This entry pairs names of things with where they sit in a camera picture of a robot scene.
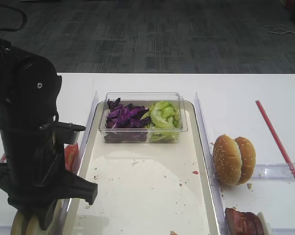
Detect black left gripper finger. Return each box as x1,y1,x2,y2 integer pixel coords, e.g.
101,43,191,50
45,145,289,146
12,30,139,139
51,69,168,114
38,200,57,231

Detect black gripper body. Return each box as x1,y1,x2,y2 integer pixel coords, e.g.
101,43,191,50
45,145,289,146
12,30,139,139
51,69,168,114
0,101,98,218

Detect bun slice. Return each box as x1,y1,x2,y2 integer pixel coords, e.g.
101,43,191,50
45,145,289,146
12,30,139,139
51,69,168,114
10,211,28,235
25,200,62,235

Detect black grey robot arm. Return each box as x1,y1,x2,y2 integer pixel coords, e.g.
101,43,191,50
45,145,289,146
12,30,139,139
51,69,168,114
0,40,98,231

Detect clear holder behind tomato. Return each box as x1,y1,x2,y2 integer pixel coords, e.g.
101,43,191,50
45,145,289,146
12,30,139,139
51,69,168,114
0,154,6,164

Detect tomato slices stack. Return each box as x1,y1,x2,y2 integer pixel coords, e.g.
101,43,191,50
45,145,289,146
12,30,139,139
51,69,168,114
65,143,79,172

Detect green lettuce leaves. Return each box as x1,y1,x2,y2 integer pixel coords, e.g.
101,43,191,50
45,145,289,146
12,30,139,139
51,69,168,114
140,101,181,142

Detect sliced meat patties stack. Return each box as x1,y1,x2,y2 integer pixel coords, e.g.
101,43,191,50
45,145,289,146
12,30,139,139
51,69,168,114
225,208,265,235

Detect white pusher block meat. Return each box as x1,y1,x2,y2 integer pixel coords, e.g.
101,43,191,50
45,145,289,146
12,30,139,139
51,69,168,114
257,212,273,235

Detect clear holder behind meat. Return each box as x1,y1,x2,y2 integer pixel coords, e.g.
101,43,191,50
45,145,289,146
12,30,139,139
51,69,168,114
269,228,295,235

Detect purple cabbage pieces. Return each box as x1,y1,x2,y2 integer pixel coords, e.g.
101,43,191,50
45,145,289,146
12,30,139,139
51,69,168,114
104,98,150,143

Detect clear plastic salad box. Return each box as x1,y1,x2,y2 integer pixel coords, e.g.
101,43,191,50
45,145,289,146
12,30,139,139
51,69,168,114
98,92,188,143

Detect white metal tray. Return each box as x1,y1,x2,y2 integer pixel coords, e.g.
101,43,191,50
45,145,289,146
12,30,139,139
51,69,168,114
63,102,218,235

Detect sesame bun top front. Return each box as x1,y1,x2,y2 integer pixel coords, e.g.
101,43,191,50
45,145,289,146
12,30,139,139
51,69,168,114
213,134,242,186

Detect sesame bun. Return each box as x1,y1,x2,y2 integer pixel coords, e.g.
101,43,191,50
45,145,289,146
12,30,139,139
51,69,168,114
213,134,242,186
235,137,256,185

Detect sesame bun top rear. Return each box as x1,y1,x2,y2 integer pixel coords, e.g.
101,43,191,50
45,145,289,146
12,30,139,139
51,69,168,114
235,137,256,185

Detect right red strip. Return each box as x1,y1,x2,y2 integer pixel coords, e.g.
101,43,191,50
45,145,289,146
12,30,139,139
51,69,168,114
255,100,295,179

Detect clear holder behind sesame buns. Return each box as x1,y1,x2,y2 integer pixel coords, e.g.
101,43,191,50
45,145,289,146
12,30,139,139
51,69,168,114
251,163,295,181

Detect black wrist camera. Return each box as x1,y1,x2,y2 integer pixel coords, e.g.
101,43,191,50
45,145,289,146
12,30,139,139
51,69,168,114
55,122,86,145

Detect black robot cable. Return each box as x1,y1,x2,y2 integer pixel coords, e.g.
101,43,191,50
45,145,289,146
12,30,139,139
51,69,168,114
0,0,28,49

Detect right clear vertical rail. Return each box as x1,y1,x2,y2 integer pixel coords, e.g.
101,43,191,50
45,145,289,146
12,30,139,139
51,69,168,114
194,92,229,235

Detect white cable on floor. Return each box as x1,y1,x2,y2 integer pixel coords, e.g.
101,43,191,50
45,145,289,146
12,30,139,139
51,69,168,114
263,23,295,38

